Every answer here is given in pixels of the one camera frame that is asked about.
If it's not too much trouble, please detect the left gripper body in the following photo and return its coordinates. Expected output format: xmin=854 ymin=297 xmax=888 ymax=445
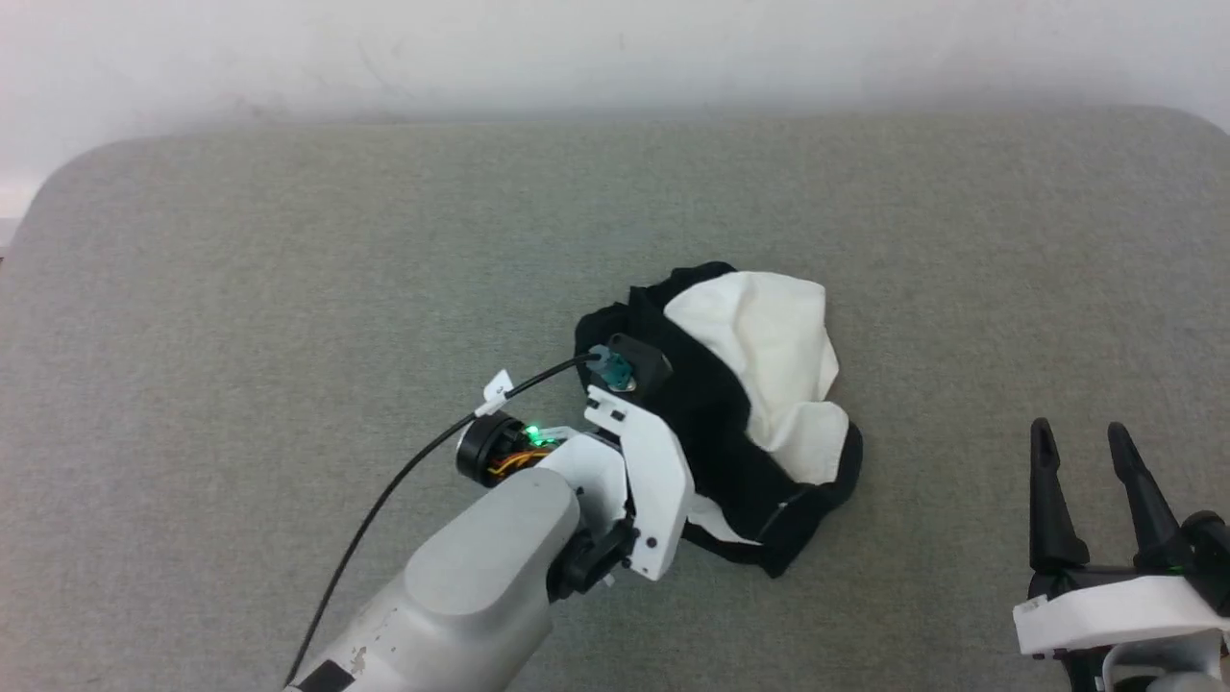
xmin=455 ymin=384 xmax=696 ymax=599

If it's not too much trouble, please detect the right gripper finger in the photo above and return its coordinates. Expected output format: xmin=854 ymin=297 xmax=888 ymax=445
xmin=1107 ymin=422 xmax=1193 ymax=571
xmin=1029 ymin=417 xmax=1093 ymax=574

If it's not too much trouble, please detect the black cable with teal plug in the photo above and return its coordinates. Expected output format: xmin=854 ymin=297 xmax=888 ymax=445
xmin=286 ymin=348 xmax=630 ymax=691

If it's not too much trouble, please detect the black and white garment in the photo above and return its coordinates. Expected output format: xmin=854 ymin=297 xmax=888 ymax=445
xmin=574 ymin=261 xmax=864 ymax=580

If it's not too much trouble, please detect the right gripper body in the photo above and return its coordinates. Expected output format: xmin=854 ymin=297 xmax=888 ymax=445
xmin=1014 ymin=511 xmax=1230 ymax=692

